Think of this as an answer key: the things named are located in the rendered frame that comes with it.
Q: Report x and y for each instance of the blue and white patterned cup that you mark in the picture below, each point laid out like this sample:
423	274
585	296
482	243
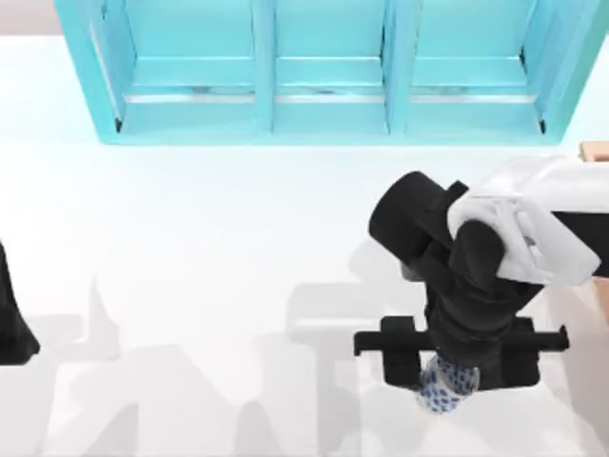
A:
445	388

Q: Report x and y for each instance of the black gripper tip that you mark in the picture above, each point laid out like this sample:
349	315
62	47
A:
14	328

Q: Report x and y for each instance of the light blue rack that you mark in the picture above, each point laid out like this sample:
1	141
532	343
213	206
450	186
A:
328	71

